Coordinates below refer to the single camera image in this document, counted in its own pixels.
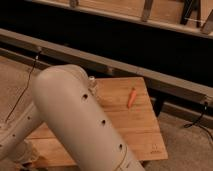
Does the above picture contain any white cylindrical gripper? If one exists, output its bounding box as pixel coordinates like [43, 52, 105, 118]
[11, 140, 39, 164]

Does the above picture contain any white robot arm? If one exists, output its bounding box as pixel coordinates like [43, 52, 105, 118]
[0, 65, 145, 171]

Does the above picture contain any clear plastic bottle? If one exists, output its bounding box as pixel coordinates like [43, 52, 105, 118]
[89, 76, 98, 94]

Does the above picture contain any wooden table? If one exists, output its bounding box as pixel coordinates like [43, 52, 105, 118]
[28, 77, 168, 168]

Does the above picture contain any orange toy carrot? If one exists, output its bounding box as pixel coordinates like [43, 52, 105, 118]
[127, 88, 137, 108]

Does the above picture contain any black cable on floor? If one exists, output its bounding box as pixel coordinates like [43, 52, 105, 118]
[3, 49, 42, 123]

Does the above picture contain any grey metal rail beam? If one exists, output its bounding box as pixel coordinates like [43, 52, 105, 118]
[0, 28, 213, 106]

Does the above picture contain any black cable at right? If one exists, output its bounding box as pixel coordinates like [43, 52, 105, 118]
[183, 101, 213, 143]

